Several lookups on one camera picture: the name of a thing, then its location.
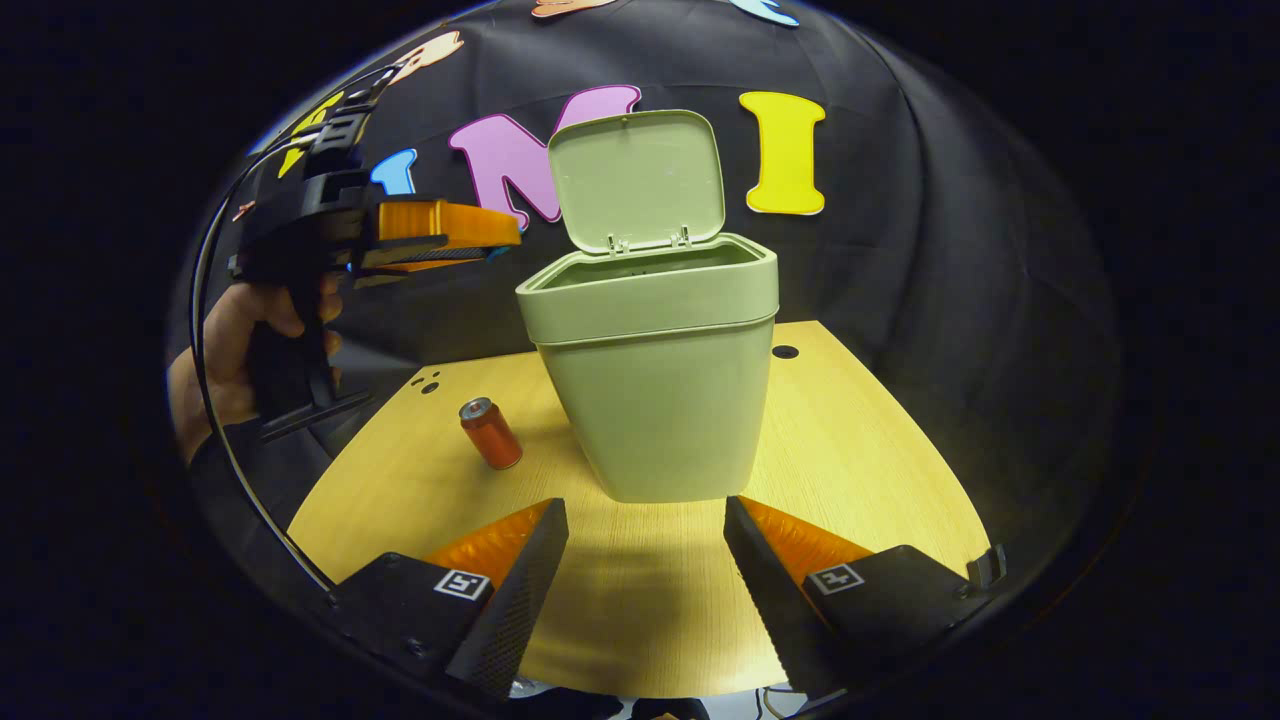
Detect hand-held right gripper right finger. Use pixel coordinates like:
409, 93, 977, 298
724, 495, 1009, 698

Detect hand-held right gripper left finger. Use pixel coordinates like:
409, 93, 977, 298
325, 497, 570, 701

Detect red pop can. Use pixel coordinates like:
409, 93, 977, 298
459, 397, 524, 471

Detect green desktop garbage bin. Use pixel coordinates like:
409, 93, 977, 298
515, 109, 780, 504

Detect black backdrop cloth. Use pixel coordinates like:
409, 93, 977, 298
170, 0, 1121, 601

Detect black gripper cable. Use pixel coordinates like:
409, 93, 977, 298
188, 65, 401, 593

